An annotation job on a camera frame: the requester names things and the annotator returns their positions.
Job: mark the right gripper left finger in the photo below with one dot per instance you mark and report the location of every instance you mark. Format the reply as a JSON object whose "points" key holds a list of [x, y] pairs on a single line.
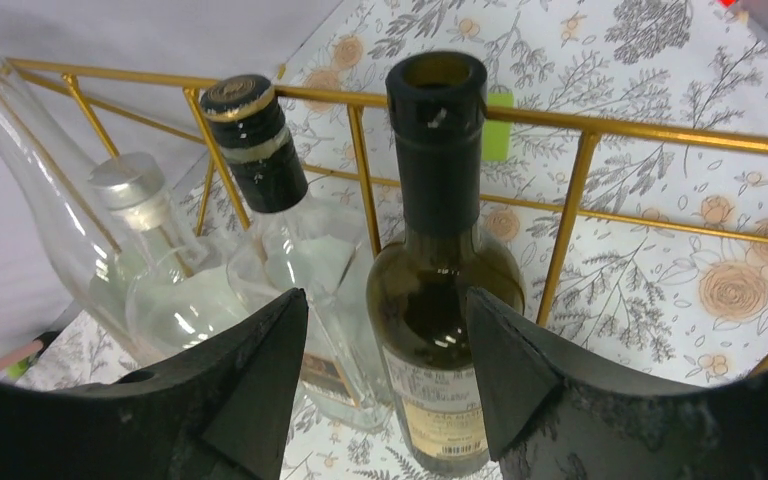
{"points": [[218, 410]]}

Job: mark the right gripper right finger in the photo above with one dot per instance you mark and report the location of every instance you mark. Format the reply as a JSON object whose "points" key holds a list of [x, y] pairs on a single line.
{"points": [[554, 410]]}

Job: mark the clear bottle black cap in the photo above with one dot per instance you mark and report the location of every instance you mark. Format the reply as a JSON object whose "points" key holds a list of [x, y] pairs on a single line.
{"points": [[296, 240]]}

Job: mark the dark green wine bottle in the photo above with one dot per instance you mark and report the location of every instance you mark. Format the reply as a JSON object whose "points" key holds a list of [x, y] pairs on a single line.
{"points": [[416, 289]]}

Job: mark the clear bottle silver cap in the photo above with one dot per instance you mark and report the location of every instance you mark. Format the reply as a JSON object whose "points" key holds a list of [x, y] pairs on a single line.
{"points": [[181, 297]]}

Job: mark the tall clear glass bottle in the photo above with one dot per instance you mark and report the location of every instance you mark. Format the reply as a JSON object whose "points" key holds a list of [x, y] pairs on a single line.
{"points": [[89, 251]]}

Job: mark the pink music stand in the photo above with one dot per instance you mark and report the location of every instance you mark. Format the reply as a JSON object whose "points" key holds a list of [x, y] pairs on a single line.
{"points": [[25, 355]]}

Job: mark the floral table cloth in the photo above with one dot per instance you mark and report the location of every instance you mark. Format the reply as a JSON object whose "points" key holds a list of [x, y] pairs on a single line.
{"points": [[693, 64]]}

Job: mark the green sticky note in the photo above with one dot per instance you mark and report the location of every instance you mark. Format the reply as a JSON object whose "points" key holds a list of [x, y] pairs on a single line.
{"points": [[496, 134]]}

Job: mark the gold wire wine rack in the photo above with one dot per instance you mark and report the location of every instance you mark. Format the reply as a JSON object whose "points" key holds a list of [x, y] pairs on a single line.
{"points": [[643, 242]]}

